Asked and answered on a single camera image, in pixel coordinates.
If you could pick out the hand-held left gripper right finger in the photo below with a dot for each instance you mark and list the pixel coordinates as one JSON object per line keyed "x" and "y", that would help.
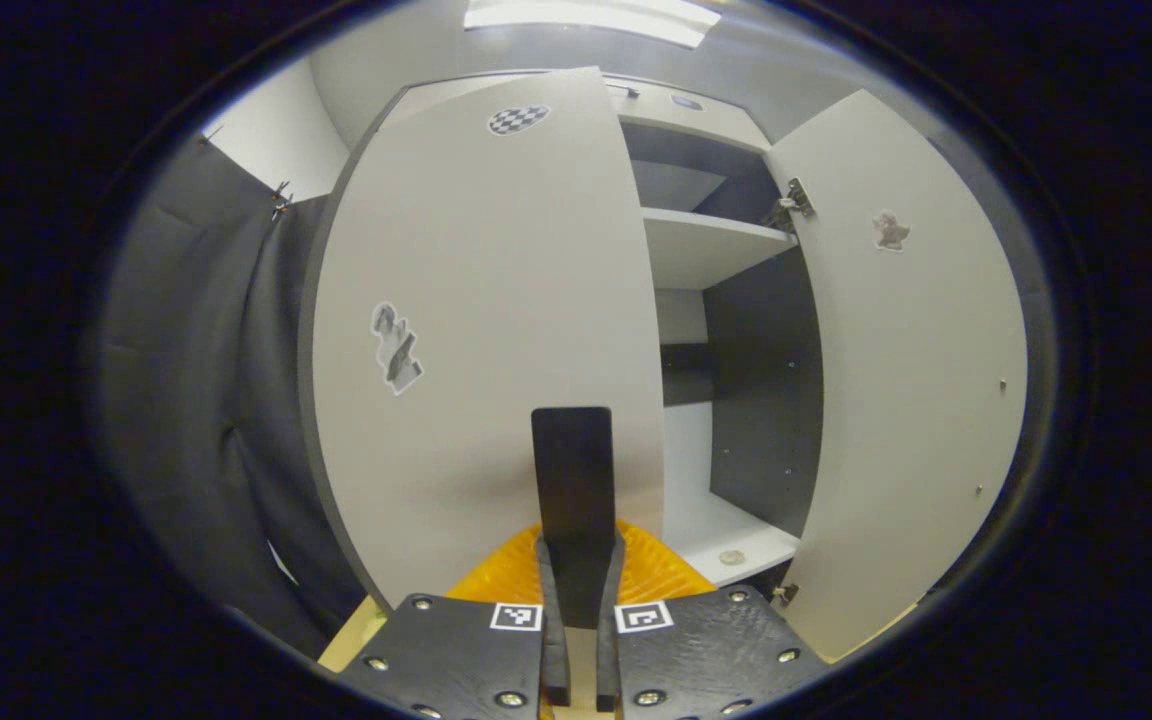
{"x": 608, "y": 670}

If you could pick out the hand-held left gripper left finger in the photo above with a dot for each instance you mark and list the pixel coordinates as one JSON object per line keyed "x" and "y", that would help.
{"x": 554, "y": 660}

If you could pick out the grey double-door shoe cabinet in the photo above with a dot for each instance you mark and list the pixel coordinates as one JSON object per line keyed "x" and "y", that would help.
{"x": 766, "y": 420}

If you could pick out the grey cabinet shelf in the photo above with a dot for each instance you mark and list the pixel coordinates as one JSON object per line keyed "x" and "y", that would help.
{"x": 706, "y": 245}
{"x": 726, "y": 540}

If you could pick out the metal door hinge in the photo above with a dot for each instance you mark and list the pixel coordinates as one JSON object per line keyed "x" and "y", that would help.
{"x": 786, "y": 593}
{"x": 794, "y": 200}

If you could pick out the black backdrop cloth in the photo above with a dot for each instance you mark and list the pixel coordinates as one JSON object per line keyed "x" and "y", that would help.
{"x": 196, "y": 400}

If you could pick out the black cloth clip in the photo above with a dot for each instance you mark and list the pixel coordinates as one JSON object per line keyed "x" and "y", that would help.
{"x": 281, "y": 198}

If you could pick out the large ceiling light panel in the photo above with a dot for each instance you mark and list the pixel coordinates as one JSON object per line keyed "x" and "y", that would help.
{"x": 586, "y": 15}

